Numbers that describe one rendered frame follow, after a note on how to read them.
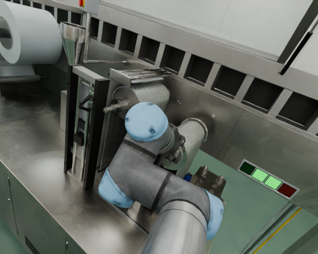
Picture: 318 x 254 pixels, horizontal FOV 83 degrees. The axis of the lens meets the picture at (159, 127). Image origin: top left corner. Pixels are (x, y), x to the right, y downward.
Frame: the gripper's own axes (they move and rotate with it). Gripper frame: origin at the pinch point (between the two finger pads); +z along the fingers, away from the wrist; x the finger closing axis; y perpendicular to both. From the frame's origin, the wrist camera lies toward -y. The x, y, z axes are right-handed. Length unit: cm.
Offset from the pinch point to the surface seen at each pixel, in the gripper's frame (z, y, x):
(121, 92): -3.9, 12.1, 30.5
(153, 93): 3.1, 20.1, 21.9
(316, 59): 168, 220, -57
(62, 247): 21, -59, 24
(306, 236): 67, 8, -75
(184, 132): 6.1, 12.6, 1.5
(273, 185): 33, 17, -41
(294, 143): 20, 34, -37
